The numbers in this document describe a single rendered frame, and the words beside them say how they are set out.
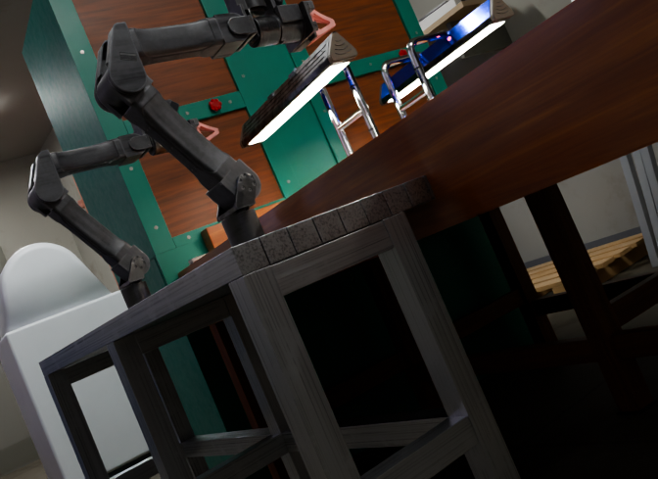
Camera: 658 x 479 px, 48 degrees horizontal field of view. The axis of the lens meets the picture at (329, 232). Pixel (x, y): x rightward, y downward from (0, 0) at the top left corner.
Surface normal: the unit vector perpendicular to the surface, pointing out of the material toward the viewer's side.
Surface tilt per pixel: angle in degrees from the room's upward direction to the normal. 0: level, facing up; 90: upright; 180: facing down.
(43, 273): 90
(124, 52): 90
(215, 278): 90
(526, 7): 90
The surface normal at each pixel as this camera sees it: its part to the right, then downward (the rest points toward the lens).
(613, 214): -0.76, 0.29
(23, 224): 0.52, -0.26
